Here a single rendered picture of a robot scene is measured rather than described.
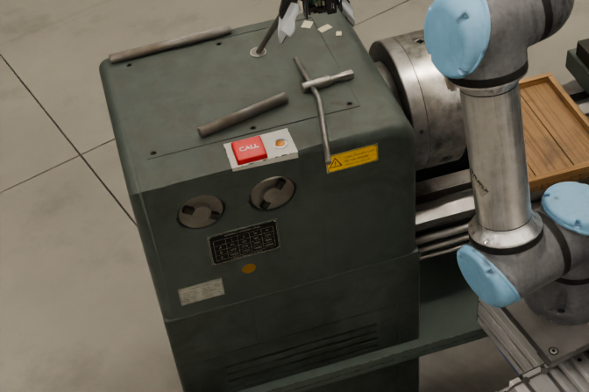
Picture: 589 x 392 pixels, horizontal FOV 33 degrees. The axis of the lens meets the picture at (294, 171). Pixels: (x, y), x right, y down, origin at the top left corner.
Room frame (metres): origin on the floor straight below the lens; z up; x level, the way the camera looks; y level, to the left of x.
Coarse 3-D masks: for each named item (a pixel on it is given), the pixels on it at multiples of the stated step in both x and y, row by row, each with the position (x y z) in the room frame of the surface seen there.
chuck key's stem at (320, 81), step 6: (342, 72) 1.65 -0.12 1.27; (348, 72) 1.65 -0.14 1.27; (318, 78) 1.64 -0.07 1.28; (324, 78) 1.63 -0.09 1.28; (330, 78) 1.64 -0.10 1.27; (336, 78) 1.64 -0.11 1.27; (342, 78) 1.64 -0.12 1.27; (348, 78) 1.64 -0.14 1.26; (306, 84) 1.62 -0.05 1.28; (312, 84) 1.62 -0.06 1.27; (318, 84) 1.62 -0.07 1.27; (324, 84) 1.63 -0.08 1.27; (330, 84) 1.63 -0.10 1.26; (306, 90) 1.61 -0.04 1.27
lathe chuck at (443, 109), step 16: (416, 32) 1.83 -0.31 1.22; (416, 48) 1.75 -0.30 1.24; (416, 64) 1.71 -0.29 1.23; (432, 64) 1.71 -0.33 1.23; (432, 80) 1.67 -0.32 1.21; (432, 96) 1.65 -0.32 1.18; (448, 96) 1.65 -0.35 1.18; (432, 112) 1.63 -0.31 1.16; (448, 112) 1.63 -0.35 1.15; (432, 128) 1.61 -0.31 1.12; (448, 128) 1.62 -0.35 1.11; (464, 128) 1.62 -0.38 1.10; (432, 144) 1.60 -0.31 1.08; (448, 144) 1.61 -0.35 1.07; (464, 144) 1.62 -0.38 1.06; (432, 160) 1.62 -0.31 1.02; (448, 160) 1.64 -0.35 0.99
